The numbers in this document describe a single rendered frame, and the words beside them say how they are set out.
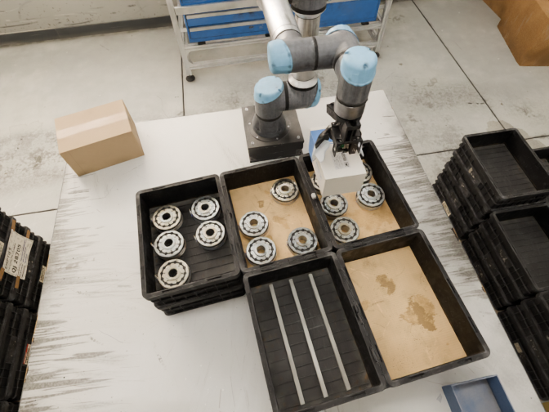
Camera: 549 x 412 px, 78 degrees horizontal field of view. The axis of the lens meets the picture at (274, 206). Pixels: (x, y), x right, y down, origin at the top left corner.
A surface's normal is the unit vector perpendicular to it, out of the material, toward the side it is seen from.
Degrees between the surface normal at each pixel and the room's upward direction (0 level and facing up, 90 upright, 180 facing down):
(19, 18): 90
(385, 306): 0
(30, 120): 0
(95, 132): 0
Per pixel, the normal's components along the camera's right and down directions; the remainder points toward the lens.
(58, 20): 0.17, 0.84
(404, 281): -0.02, -0.52
